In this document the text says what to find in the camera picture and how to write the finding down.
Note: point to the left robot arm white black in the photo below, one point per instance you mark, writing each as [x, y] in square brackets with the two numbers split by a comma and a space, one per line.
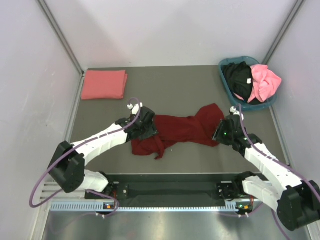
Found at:
[70, 159]

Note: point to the teal plastic basket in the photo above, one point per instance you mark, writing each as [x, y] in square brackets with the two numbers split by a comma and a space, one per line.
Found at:
[234, 101]

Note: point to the black t-shirt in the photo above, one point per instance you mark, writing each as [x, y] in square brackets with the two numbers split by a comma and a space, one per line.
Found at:
[239, 79]

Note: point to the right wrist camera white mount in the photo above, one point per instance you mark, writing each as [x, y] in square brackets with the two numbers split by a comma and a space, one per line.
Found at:
[233, 111]

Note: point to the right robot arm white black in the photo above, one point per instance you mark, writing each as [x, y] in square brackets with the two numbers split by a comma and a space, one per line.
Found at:
[295, 200]

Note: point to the grey slotted cable duct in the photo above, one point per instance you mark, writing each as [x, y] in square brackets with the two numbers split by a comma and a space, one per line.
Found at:
[107, 206]

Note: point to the dark red t-shirt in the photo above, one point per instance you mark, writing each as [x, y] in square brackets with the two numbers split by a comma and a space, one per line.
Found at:
[197, 129]

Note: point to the folded coral red t-shirt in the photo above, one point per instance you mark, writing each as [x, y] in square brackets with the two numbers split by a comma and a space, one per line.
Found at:
[104, 84]

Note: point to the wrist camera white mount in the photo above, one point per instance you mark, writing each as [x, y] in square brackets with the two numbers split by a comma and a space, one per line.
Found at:
[133, 107]
[233, 111]

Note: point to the pink t-shirt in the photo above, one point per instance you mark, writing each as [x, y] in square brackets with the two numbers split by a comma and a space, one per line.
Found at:
[265, 83]

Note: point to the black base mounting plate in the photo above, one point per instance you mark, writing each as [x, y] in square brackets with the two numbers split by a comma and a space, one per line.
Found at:
[174, 190]

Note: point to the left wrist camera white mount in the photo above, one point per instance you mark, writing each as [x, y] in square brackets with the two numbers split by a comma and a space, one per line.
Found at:
[133, 107]

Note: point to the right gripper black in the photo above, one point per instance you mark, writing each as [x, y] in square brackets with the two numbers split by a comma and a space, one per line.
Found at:
[217, 135]

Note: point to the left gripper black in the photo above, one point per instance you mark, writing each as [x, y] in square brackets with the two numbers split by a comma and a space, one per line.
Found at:
[152, 131]

